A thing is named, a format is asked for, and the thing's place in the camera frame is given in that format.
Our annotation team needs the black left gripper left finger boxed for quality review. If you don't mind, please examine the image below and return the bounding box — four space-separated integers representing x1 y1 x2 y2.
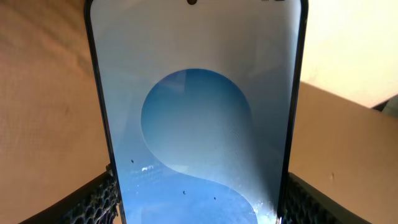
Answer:
21 170 120 224

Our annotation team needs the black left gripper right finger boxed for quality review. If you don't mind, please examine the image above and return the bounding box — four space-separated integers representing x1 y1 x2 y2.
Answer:
281 173 370 224

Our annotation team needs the blue Galaxy smartphone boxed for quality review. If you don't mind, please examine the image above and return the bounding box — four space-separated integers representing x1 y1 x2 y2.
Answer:
84 0 308 224

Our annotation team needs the brown cardboard side panel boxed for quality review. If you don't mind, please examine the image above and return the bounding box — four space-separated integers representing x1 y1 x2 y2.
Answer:
289 83 397 223

